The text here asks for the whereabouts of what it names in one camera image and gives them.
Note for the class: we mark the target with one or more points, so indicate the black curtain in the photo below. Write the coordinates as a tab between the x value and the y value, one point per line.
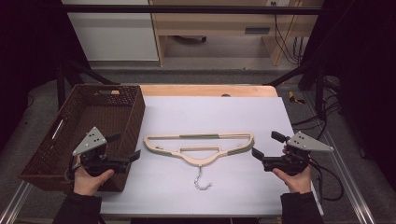
367	77
28	62

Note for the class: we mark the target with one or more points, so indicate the person's right hand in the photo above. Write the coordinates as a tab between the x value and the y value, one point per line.
297	183

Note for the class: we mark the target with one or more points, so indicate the cream plastic clothes hanger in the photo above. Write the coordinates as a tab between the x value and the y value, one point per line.
199	161
152	149
250	146

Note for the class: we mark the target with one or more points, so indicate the wooden desk with drawer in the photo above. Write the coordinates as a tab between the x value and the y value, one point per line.
218	23

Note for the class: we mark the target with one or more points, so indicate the black metal stand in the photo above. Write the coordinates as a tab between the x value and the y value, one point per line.
60	84
319	87

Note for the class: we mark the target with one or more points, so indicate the black metal frame bar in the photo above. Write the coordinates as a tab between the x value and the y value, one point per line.
186	9

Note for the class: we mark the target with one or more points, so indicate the brown woven basket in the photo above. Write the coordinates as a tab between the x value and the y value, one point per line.
93	118

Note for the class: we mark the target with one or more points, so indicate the aluminium rail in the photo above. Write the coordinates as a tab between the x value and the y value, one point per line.
14	205
345	174

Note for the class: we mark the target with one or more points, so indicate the person's left hand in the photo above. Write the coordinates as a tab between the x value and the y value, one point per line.
87	183

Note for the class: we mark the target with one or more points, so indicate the yellow and black tape piece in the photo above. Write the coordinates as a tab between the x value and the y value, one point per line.
294	98

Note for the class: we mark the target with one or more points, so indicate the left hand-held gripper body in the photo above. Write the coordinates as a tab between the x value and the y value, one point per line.
93	161

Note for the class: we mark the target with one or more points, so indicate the white cabinet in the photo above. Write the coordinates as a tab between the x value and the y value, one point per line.
115	34

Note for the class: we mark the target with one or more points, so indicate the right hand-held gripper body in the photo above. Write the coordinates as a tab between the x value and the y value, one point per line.
292	161

